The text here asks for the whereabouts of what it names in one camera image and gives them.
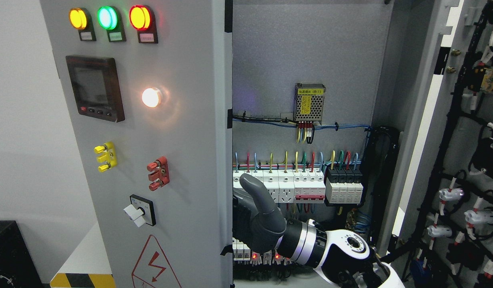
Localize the yellow black hazard tape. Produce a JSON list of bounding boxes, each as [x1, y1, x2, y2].
[[50, 273, 116, 288]]

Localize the black digital power meter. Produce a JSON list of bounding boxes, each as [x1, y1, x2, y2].
[[66, 55, 125, 122]]

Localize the black corrugated cable conduit right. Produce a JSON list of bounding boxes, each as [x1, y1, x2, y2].
[[361, 126, 415, 268]]

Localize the yellow terminal post block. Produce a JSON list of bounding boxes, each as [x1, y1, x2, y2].
[[94, 142, 117, 173]]

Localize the white socket breaker row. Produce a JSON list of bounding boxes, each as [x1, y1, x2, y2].
[[232, 169, 325, 204]]

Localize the red terminal post block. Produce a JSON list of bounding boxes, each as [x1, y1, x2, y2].
[[146, 156, 170, 191]]

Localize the black surge protector block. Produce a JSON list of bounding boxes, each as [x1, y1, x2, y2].
[[325, 166, 364, 206]]

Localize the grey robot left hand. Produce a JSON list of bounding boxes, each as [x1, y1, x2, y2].
[[232, 174, 286, 253]]

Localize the metal mesh power supply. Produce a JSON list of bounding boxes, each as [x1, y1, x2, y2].
[[293, 82, 326, 122]]

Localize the red indicator lamp left door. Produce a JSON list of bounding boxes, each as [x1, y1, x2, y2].
[[129, 5, 154, 31]]

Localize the grey cabinet door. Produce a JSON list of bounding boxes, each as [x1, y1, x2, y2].
[[373, 0, 493, 288], [40, 0, 232, 288]]

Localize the brass terminal bar right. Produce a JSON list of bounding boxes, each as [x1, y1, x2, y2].
[[344, 209, 357, 232]]

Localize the lower relay terminal row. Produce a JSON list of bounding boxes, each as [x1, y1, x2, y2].
[[232, 238, 293, 266]]

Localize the red electric hazard warning sticker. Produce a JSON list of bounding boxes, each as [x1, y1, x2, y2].
[[131, 235, 181, 288]]

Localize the yellow indicator lamp left door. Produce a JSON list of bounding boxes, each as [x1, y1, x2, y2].
[[69, 8, 88, 30]]

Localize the green indicator lamp left door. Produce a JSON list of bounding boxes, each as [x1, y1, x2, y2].
[[98, 6, 118, 30]]

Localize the white glowing indicator lamp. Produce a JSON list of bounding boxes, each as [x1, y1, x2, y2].
[[142, 87, 163, 108]]

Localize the white rotary selector switch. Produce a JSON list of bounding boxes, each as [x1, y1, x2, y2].
[[123, 194, 156, 227]]

